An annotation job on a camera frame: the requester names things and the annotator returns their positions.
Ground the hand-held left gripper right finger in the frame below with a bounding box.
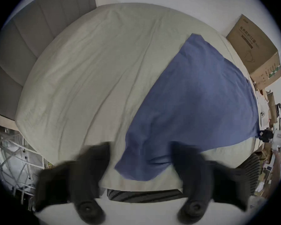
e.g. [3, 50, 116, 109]
[171, 142, 251, 225]

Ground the person's right forearm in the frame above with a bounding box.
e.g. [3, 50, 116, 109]
[265, 150, 281, 197]

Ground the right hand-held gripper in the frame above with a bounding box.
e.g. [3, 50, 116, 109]
[258, 128, 281, 151]

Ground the brown cardboard carton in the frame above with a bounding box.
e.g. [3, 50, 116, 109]
[226, 14, 281, 91]

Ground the dark blue shirt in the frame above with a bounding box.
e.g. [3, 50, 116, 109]
[114, 33, 260, 182]

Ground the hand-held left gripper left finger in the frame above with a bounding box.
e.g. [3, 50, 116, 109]
[35, 142, 111, 225]

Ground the bed with beige sheet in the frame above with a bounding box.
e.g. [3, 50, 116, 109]
[15, 3, 264, 193]

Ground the white folding drying rack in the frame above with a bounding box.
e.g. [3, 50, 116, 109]
[0, 123, 49, 211]

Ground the grey padded headboard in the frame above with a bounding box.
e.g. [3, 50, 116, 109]
[0, 0, 97, 121]

